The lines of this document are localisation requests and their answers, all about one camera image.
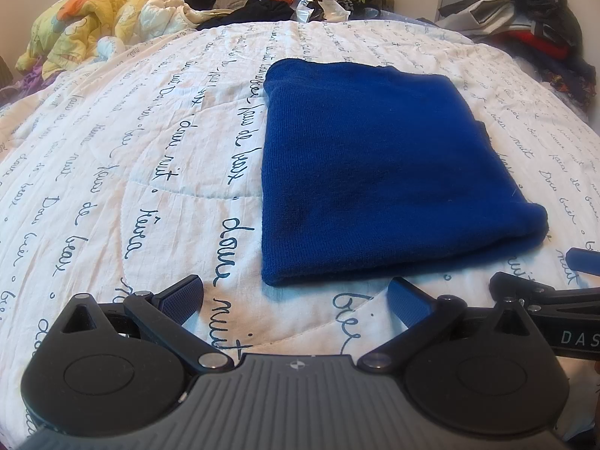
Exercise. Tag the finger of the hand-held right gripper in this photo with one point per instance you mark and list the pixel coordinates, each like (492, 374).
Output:
(581, 260)
(525, 288)

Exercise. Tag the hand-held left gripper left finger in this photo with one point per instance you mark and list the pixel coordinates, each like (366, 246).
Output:
(183, 296)

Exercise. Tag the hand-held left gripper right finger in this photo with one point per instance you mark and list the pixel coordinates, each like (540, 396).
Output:
(408, 297)

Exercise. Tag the blue knit sweater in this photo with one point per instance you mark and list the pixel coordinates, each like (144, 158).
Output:
(365, 164)

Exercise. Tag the dark navy clothes pile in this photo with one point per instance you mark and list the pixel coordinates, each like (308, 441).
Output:
(253, 11)

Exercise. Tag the white script-printed bed quilt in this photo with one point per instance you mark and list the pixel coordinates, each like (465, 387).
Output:
(117, 173)

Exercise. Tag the dark patterned cloth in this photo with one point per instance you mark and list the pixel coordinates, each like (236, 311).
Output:
(574, 82)

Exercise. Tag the red cloth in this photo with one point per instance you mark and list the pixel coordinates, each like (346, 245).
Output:
(539, 46)

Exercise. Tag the white and grey cloth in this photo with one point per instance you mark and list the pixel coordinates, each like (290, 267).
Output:
(483, 16)

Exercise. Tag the purple cloth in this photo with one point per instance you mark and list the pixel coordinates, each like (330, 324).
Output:
(18, 84)

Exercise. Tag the yellow floral quilt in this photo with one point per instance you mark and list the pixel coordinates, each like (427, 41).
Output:
(93, 18)

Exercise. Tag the white plastic bags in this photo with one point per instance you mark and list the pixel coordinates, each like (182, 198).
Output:
(323, 7)

